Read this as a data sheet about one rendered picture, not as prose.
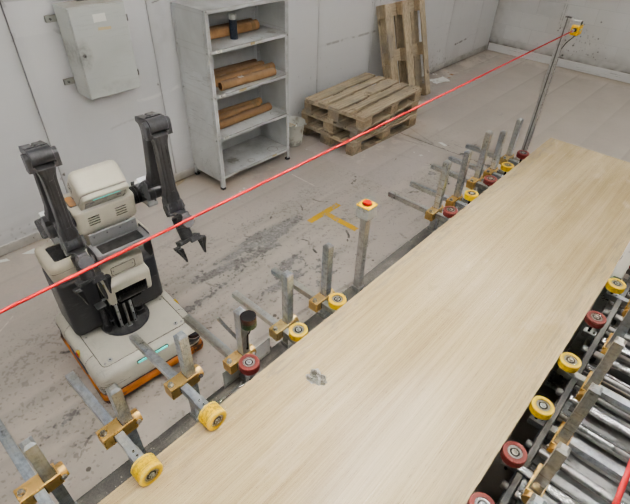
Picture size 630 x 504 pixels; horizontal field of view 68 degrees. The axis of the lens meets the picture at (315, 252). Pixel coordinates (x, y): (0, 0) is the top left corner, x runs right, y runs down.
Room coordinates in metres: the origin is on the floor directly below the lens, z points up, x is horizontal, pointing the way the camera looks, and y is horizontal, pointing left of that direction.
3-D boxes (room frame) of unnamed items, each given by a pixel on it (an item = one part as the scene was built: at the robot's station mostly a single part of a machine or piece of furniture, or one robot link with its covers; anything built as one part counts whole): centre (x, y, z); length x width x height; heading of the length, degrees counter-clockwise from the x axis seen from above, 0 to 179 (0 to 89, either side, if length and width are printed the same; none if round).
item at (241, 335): (1.22, 0.27, 0.87); 0.04 x 0.04 x 0.48; 49
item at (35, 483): (0.64, 0.78, 0.95); 0.14 x 0.06 x 0.05; 139
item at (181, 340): (1.03, 0.44, 0.94); 0.04 x 0.04 x 0.48; 49
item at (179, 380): (1.01, 0.45, 0.95); 0.14 x 0.06 x 0.05; 139
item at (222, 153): (4.31, 0.77, 0.78); 0.90 x 0.45 x 1.55; 139
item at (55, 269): (1.98, 1.18, 0.59); 0.55 x 0.34 x 0.83; 135
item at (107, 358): (1.91, 1.12, 0.16); 0.67 x 0.64 x 0.25; 45
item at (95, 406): (0.85, 0.67, 0.95); 0.50 x 0.04 x 0.04; 49
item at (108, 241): (1.70, 0.91, 0.99); 0.28 x 0.16 x 0.22; 135
